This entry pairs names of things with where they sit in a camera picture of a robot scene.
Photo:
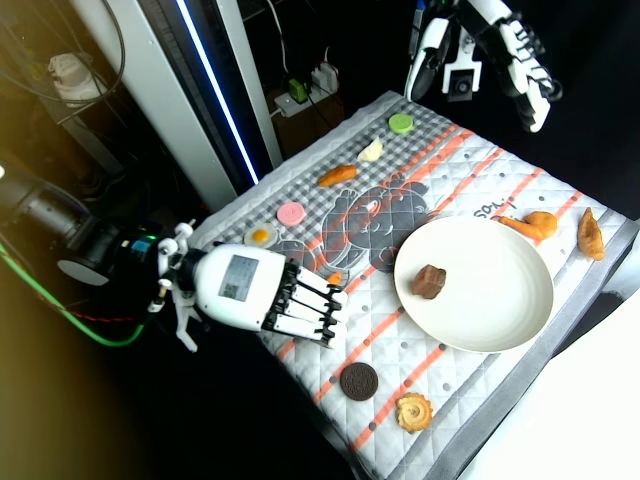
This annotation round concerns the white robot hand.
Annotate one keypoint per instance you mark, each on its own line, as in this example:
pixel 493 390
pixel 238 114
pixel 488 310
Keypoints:
pixel 235 285
pixel 525 65

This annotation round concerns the orange shrimp toy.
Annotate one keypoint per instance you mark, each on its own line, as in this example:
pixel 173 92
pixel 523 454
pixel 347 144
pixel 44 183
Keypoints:
pixel 335 278

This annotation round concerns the brown chocolate piece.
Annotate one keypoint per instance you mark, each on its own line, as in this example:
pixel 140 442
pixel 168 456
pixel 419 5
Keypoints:
pixel 429 281

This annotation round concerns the white round plate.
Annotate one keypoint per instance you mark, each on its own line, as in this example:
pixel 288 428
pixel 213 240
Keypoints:
pixel 500 290

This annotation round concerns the fried egg toy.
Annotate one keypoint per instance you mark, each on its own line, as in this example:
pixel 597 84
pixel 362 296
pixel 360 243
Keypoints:
pixel 260 235

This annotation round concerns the pink sandwich cookie toy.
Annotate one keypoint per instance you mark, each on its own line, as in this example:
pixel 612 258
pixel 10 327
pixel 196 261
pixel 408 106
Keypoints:
pixel 291 213

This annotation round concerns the green sandwich cookie toy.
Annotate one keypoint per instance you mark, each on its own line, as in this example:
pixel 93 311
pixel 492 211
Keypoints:
pixel 401 124

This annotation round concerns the brown fried roll toy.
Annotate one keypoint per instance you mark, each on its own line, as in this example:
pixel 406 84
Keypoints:
pixel 338 175

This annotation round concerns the brown sandwich cookie toy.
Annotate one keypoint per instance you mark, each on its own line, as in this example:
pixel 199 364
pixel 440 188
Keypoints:
pixel 358 381

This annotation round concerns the fried chicken drumstick toy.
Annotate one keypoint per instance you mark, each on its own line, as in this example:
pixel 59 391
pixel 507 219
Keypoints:
pixel 537 224

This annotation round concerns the white dumpling toy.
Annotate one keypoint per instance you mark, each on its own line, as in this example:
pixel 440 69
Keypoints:
pixel 371 151

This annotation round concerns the golden fried pastry toy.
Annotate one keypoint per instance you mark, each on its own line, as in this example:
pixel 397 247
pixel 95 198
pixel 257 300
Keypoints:
pixel 591 235

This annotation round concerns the white power strip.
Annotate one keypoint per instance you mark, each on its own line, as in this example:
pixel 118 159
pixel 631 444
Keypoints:
pixel 295 103

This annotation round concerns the green plug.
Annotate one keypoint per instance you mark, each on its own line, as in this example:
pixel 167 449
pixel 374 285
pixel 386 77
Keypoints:
pixel 297 90

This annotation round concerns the white column with blue light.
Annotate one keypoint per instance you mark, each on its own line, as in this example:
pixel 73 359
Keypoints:
pixel 165 90

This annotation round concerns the yellow butter cookie toy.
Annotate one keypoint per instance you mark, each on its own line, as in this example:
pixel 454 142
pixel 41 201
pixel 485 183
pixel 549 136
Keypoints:
pixel 414 413

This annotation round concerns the grey quilt with bear print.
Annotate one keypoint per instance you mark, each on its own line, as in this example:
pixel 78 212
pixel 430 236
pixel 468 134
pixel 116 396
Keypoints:
pixel 450 390

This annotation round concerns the white device on shelf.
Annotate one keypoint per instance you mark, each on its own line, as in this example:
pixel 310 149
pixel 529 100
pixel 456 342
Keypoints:
pixel 75 75

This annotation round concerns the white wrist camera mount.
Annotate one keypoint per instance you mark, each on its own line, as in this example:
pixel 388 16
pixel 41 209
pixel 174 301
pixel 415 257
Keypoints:
pixel 462 80

